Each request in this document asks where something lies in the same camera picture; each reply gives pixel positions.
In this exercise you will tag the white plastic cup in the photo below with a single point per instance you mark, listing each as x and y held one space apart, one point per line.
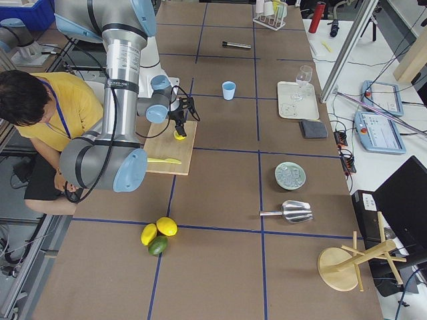
260 7

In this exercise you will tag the wooden cup tree stand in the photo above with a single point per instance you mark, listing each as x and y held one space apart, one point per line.
339 267

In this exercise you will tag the grey folded cloth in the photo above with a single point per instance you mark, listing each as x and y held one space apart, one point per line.
313 129

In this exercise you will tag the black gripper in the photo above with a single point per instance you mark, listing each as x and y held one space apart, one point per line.
177 116

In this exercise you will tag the teach pendant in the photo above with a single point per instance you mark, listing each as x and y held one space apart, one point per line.
384 96
378 134

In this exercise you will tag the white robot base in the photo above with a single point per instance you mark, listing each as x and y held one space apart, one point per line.
150 67

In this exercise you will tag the aluminium frame post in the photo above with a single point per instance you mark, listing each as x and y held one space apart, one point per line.
365 12

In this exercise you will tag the steel ice scoop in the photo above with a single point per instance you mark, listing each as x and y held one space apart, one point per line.
292 211

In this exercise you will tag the white wire cup rack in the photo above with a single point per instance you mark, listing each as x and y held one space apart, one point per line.
270 22

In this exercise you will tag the red bottle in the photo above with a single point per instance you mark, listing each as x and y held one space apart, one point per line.
317 16

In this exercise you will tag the steel muddler with black tip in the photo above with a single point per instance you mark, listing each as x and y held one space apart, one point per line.
243 46

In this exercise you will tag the green cup on rack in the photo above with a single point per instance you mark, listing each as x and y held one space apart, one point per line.
281 9

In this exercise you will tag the green bowl of ice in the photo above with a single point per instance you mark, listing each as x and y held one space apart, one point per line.
289 176

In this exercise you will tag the yellow plastic knife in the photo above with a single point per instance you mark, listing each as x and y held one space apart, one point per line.
166 160

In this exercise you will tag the black power strip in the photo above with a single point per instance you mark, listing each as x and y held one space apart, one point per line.
346 156

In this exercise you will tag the blue storage bin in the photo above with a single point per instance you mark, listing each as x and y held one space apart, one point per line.
37 17

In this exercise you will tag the light blue cup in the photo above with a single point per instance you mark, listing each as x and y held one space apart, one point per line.
228 90

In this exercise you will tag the teach pendant far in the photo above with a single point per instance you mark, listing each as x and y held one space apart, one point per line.
384 96

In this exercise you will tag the cream bear tray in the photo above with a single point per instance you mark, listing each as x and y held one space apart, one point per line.
289 108

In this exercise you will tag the teach pendant near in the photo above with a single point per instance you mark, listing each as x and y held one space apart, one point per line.
378 134

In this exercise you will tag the person in yellow shirt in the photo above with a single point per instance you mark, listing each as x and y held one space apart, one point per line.
49 109

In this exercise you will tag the green lime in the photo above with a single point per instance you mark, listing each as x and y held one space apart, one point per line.
158 245

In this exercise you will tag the bamboo cutting board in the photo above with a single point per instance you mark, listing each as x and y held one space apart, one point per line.
166 146

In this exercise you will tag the black monitor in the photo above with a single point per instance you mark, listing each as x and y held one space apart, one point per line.
402 201

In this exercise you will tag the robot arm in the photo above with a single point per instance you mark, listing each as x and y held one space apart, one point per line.
109 155
14 33

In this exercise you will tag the yellow lemon half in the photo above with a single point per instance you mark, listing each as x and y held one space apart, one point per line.
178 137

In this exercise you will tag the whole yellow lemon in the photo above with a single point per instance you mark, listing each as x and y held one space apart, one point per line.
167 226

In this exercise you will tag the clear wine glass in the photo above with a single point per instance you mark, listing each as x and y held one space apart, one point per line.
303 77

